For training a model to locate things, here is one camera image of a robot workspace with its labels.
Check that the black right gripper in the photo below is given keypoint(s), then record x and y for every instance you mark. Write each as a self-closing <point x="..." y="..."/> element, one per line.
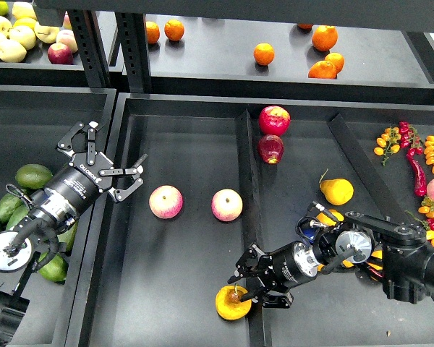
<point x="287" y="267"/>

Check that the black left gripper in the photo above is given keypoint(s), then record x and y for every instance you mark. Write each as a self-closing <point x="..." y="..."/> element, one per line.
<point x="89" y="173"/>

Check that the yellow pear with stem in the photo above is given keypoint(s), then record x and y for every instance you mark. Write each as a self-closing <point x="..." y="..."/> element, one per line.
<point x="229" y="304"/>

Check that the green avocado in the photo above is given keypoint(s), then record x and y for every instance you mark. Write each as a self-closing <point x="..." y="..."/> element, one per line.
<point x="8" y="204"/>
<point x="33" y="176"/>
<point x="55" y="270"/>

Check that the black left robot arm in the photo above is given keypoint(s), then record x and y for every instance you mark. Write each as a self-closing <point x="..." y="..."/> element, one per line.
<point x="54" y="209"/>

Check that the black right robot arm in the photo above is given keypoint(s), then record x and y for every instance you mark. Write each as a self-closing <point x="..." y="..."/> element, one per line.
<point x="397" y="255"/>

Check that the green avocado top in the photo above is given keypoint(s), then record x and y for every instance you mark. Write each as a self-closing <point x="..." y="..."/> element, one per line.
<point x="33" y="176"/>

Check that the pink apple left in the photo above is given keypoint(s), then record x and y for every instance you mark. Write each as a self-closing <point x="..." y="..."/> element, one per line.
<point x="166" y="202"/>

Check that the red apple on shelf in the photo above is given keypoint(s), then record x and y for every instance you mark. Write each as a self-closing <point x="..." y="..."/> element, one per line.
<point x="59" y="53"/>

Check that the dark red apple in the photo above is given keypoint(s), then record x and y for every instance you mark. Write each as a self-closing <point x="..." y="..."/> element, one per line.
<point x="271" y="149"/>

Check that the orange tangerine upper left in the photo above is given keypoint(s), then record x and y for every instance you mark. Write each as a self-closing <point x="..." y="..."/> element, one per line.
<point x="174" y="30"/>

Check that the bright red apple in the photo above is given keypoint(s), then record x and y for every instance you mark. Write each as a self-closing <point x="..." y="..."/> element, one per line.
<point x="274" y="120"/>

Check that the red chili pepper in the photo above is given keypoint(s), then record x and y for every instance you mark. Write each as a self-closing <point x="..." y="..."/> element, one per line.
<point x="420" y="182"/>

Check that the orange tangerine centre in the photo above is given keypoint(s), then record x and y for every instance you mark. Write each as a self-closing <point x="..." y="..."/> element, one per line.
<point x="263" y="54"/>

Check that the orange tangerine front right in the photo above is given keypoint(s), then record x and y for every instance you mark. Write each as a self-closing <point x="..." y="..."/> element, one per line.
<point x="323" y="70"/>

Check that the large orange tangerine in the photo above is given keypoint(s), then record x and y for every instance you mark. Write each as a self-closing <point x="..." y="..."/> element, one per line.
<point x="325" y="38"/>

